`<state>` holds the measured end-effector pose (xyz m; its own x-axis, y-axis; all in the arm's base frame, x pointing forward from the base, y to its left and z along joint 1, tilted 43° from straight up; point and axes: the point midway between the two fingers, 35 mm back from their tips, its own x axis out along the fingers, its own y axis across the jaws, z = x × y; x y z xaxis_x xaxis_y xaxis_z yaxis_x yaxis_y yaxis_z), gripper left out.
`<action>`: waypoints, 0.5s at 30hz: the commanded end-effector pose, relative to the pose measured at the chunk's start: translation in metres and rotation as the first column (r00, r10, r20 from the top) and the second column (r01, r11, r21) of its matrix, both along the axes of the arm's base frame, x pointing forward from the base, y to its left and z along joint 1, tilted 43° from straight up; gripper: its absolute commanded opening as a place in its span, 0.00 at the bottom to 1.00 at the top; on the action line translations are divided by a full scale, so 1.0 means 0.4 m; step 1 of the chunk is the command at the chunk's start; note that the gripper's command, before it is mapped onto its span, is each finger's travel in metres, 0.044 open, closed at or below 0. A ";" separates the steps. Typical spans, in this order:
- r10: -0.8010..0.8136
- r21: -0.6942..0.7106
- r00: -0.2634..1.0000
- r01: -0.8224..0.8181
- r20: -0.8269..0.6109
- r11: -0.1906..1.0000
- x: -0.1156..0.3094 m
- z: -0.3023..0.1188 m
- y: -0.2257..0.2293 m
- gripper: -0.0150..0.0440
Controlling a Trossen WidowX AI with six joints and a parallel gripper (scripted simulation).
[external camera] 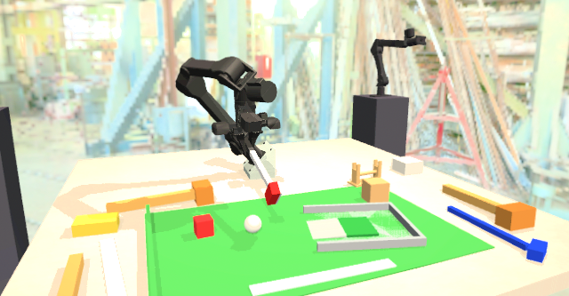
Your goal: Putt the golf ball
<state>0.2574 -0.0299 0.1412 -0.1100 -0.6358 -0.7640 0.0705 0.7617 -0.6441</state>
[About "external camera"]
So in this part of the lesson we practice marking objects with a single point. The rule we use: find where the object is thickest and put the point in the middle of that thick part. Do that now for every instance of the yellow rectangular block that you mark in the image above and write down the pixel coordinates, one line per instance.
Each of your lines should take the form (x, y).
(89, 225)

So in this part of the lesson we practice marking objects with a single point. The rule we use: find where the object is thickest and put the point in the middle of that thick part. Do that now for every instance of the orange mallet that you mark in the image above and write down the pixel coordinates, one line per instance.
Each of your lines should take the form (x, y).
(201, 193)
(71, 280)
(509, 216)

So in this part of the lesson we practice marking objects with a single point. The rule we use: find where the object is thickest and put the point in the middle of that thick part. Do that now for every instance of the white ball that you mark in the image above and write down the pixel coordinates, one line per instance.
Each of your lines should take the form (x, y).
(252, 224)

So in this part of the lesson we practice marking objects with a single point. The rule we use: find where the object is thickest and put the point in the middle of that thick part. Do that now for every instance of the blue putter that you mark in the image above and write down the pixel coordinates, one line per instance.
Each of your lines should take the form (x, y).
(536, 250)

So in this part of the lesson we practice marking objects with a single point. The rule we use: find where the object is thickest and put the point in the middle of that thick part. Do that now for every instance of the red cube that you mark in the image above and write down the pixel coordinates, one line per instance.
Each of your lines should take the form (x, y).
(203, 226)

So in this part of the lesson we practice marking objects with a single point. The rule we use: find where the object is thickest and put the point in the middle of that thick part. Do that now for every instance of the white flat strip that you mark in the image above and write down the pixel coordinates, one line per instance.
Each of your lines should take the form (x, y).
(113, 275)
(320, 277)

